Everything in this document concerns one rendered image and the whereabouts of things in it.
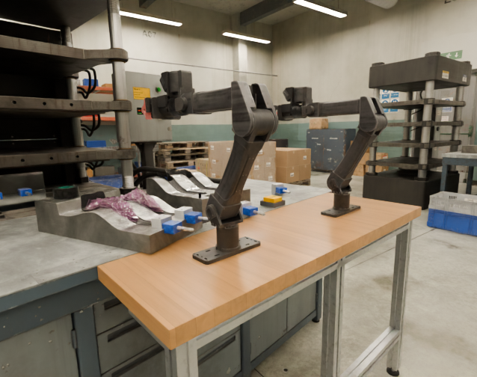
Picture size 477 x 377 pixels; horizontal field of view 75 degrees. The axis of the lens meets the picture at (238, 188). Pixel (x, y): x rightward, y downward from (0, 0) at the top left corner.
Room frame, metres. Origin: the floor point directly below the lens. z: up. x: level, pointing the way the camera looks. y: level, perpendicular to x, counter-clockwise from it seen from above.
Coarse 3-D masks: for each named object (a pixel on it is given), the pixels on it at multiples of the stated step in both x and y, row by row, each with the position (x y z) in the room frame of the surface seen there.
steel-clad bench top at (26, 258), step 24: (264, 192) 1.63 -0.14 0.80; (312, 192) 1.61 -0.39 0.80; (0, 240) 0.94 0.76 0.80; (24, 240) 0.94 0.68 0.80; (48, 240) 0.94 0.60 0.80; (72, 240) 0.93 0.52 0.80; (0, 264) 0.76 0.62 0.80; (24, 264) 0.76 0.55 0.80; (48, 264) 0.75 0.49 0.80; (72, 264) 0.75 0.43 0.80; (96, 264) 0.75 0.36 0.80; (0, 288) 0.63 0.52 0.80; (24, 288) 0.63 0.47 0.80
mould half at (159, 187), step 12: (156, 180) 1.30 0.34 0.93; (180, 180) 1.35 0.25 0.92; (204, 180) 1.42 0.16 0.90; (156, 192) 1.29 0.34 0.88; (168, 192) 1.24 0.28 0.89; (180, 192) 1.25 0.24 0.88; (168, 204) 1.23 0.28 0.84; (180, 204) 1.17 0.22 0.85; (192, 204) 1.12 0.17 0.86; (204, 204) 1.09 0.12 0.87; (204, 216) 1.09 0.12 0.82
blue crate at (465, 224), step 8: (432, 216) 3.41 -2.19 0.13; (440, 216) 3.35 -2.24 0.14; (448, 216) 3.29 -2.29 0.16; (456, 216) 3.22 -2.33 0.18; (464, 216) 3.17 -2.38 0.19; (472, 216) 3.12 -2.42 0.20; (432, 224) 3.40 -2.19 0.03; (440, 224) 3.34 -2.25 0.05; (448, 224) 3.29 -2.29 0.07; (456, 224) 3.23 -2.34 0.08; (464, 224) 3.17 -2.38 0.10; (472, 224) 3.11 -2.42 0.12; (456, 232) 3.23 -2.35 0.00; (464, 232) 3.16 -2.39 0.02; (472, 232) 3.11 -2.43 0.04
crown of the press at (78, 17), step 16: (0, 0) 1.75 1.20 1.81; (16, 0) 1.76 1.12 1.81; (32, 0) 1.76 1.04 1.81; (48, 0) 1.76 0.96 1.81; (64, 0) 1.77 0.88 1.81; (80, 0) 1.77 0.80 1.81; (96, 0) 1.77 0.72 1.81; (0, 16) 1.98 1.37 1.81; (16, 16) 1.98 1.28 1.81; (32, 16) 1.99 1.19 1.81; (48, 16) 1.99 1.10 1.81; (64, 16) 2.00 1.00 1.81; (80, 16) 2.00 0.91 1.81
